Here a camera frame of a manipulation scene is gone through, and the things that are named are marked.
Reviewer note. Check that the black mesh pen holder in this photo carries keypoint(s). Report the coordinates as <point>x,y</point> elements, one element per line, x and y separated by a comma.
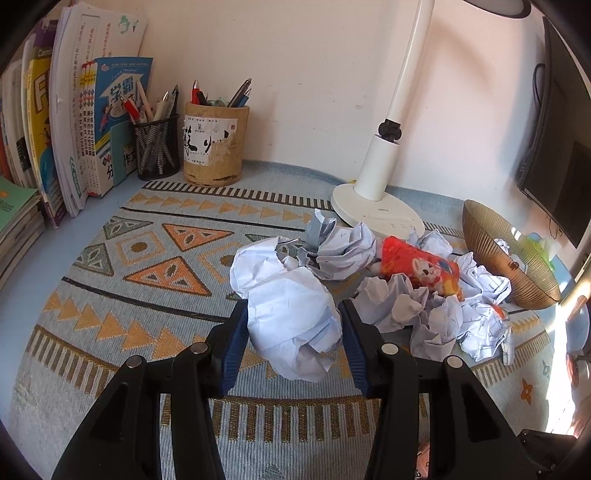
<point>157,152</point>

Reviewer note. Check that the cardboard pen holder with pens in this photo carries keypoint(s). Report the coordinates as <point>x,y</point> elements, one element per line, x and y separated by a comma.
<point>212,157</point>

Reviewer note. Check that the bunch of pens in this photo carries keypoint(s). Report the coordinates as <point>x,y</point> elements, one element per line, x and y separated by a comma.
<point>240,94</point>
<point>161,105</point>

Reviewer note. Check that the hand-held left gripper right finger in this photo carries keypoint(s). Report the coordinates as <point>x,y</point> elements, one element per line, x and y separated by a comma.
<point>356,344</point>

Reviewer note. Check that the pile of papers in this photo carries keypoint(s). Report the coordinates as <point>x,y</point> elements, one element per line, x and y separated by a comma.
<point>346,251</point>

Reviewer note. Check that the black monitor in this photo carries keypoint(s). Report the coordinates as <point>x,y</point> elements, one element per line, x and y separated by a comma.
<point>558,138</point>

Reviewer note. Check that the green tissue box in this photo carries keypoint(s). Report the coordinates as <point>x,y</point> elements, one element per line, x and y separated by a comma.
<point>547,244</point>

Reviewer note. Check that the red printed pouch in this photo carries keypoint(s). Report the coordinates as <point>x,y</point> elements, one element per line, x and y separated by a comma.
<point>406,261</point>

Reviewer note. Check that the grey paper ball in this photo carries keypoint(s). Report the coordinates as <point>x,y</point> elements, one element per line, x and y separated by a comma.
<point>316,233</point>

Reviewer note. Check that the white desk lamp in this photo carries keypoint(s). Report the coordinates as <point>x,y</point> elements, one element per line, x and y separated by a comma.
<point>383,166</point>

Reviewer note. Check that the large white paper ball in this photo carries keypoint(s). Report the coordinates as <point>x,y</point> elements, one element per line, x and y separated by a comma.
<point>286,304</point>

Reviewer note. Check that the stack of flat books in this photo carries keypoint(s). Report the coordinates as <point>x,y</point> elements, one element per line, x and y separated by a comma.
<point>18,217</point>

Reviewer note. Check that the row of upright books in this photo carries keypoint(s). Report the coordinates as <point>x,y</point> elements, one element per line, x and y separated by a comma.
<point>69,115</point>

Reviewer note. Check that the gold ribbed bowl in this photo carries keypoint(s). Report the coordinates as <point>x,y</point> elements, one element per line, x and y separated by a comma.
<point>526,281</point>

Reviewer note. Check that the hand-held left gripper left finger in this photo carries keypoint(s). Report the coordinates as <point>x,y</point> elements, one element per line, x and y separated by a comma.
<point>234,344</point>

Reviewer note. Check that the patterned woven mat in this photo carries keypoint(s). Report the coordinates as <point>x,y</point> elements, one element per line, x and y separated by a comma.
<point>138,277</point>

